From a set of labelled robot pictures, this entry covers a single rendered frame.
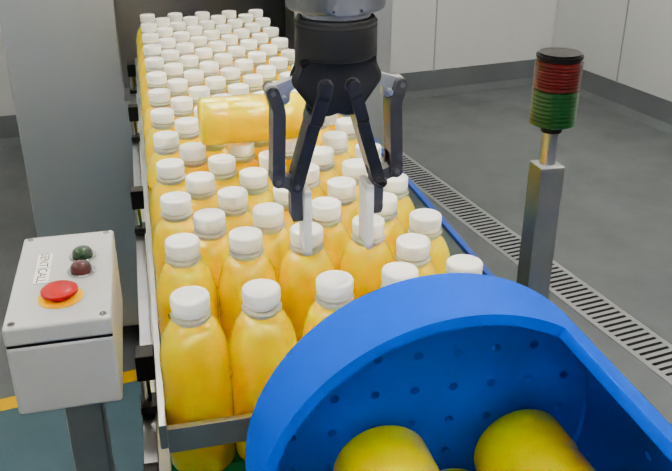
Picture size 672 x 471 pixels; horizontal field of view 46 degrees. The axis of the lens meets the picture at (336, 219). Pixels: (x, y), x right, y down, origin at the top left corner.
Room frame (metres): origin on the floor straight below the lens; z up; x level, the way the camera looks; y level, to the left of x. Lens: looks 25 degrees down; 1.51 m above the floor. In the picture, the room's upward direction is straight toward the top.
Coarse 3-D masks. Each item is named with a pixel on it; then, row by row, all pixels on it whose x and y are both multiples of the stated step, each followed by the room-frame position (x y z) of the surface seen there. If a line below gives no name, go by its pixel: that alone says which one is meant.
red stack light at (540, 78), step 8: (536, 64) 1.06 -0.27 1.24; (544, 64) 1.05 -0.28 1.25; (552, 64) 1.04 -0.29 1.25; (560, 64) 1.04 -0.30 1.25; (568, 64) 1.04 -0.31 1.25; (576, 64) 1.04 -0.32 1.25; (536, 72) 1.06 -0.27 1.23; (544, 72) 1.04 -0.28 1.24; (552, 72) 1.04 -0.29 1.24; (560, 72) 1.03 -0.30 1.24; (568, 72) 1.03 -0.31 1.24; (576, 72) 1.04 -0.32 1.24; (536, 80) 1.06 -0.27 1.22; (544, 80) 1.04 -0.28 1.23; (552, 80) 1.04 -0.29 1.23; (560, 80) 1.03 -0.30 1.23; (568, 80) 1.03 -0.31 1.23; (576, 80) 1.04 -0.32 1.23; (536, 88) 1.05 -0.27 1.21; (544, 88) 1.04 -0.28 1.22; (552, 88) 1.04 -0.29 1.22; (560, 88) 1.03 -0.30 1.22; (568, 88) 1.03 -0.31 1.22; (576, 88) 1.04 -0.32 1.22
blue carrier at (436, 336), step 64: (384, 320) 0.45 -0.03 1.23; (448, 320) 0.44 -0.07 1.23; (512, 320) 0.45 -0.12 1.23; (320, 384) 0.42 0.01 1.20; (384, 384) 0.48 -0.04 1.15; (448, 384) 0.49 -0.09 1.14; (512, 384) 0.51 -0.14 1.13; (576, 384) 0.52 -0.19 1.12; (256, 448) 0.43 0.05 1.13; (320, 448) 0.47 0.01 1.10; (448, 448) 0.49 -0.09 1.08; (640, 448) 0.45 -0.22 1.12
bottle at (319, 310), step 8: (352, 296) 0.72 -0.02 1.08; (312, 304) 0.72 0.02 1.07; (320, 304) 0.70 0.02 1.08; (328, 304) 0.70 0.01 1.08; (336, 304) 0.70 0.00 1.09; (344, 304) 0.70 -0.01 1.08; (312, 312) 0.71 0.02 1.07; (320, 312) 0.70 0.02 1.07; (328, 312) 0.70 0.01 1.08; (304, 320) 0.72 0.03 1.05; (312, 320) 0.70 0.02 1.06; (320, 320) 0.70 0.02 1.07; (304, 328) 0.71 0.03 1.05
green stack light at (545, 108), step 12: (540, 96) 1.05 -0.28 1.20; (552, 96) 1.04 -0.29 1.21; (564, 96) 1.03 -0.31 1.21; (576, 96) 1.04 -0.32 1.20; (540, 108) 1.04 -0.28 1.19; (552, 108) 1.04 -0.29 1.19; (564, 108) 1.03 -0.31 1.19; (576, 108) 1.05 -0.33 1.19; (540, 120) 1.04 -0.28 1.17; (552, 120) 1.04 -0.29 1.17; (564, 120) 1.04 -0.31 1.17
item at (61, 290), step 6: (54, 282) 0.70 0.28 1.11; (60, 282) 0.70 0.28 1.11; (66, 282) 0.70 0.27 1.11; (72, 282) 0.70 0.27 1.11; (42, 288) 0.69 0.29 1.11; (48, 288) 0.69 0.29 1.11; (54, 288) 0.69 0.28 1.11; (60, 288) 0.69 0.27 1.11; (66, 288) 0.69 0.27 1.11; (72, 288) 0.69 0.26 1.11; (42, 294) 0.68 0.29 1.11; (48, 294) 0.68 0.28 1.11; (54, 294) 0.68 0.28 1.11; (60, 294) 0.68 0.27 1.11; (66, 294) 0.68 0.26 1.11; (72, 294) 0.68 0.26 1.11; (54, 300) 0.67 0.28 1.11; (60, 300) 0.68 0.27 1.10
